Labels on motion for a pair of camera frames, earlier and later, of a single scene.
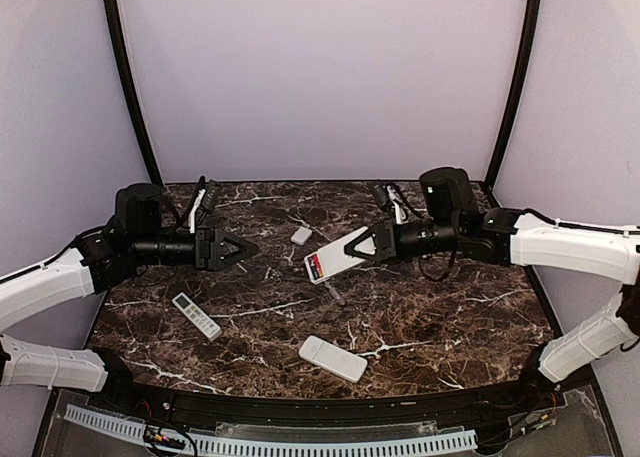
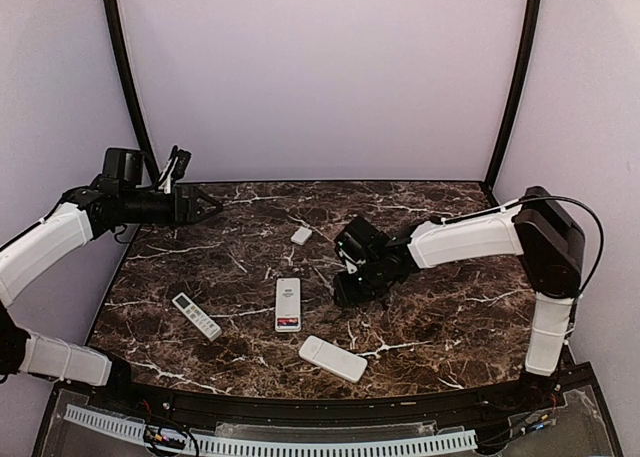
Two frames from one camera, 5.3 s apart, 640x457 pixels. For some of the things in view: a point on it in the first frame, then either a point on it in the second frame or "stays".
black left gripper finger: [241, 243] to [203, 196]
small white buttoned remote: [197, 316] stays
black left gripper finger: [239, 255] to [210, 215]
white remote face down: [333, 358] stays
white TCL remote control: [332, 259] to [288, 304]
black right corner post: [530, 38] stays
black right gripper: [386, 246] to [346, 292]
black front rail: [262, 409] stays
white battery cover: [301, 236] stays
